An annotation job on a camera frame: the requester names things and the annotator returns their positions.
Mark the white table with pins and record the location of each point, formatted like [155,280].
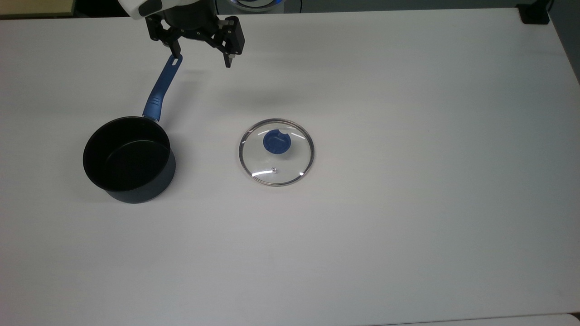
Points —
[498,322]

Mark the white robot base blue light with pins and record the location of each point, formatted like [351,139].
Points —
[256,3]

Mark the black table clamp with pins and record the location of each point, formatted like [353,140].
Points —
[534,16]

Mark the glass lid with blue knob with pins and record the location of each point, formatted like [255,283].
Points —
[276,142]

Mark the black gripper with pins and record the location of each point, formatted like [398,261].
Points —
[188,18]

